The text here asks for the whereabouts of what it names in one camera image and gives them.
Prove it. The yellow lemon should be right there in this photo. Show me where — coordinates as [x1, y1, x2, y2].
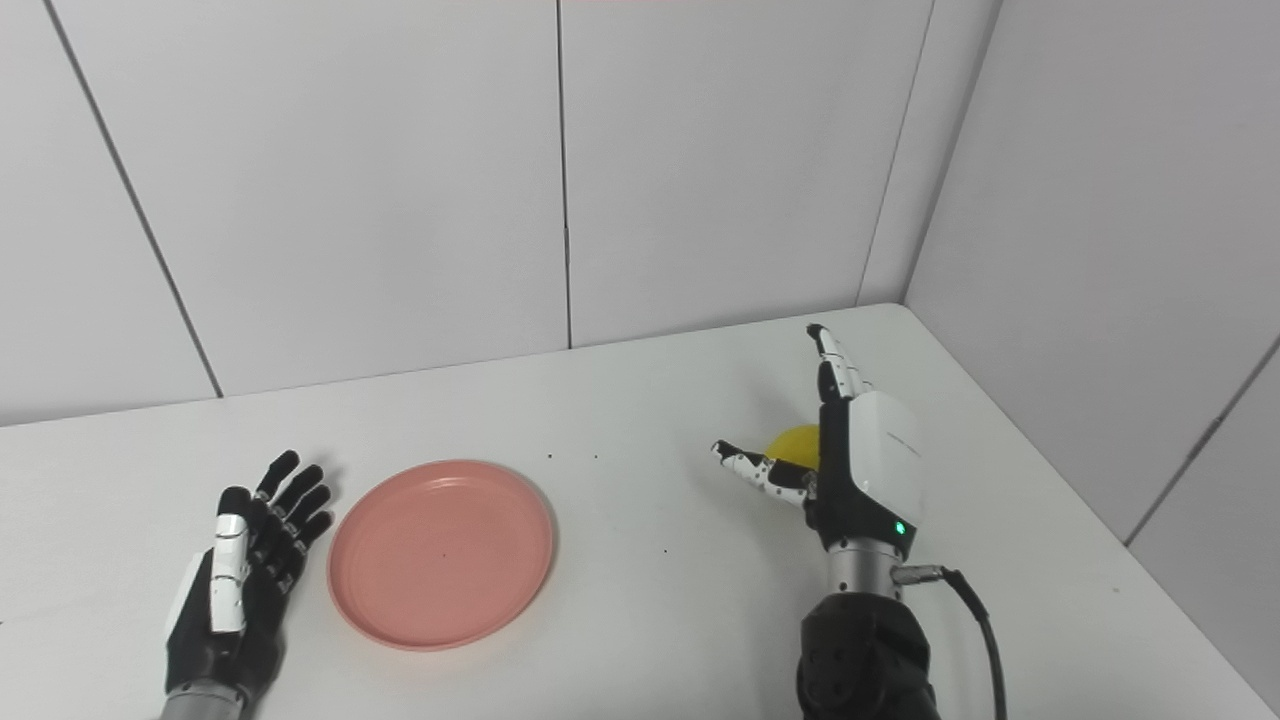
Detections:
[765, 425, 823, 471]

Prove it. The pink plate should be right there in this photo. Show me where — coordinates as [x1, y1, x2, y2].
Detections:
[327, 459, 556, 652]

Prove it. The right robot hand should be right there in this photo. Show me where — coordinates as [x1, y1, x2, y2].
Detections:
[711, 324, 926, 559]

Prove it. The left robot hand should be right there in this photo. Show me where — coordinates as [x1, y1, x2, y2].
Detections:
[163, 450, 335, 705]

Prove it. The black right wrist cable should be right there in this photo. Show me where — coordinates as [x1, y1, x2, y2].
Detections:
[893, 564, 1008, 720]

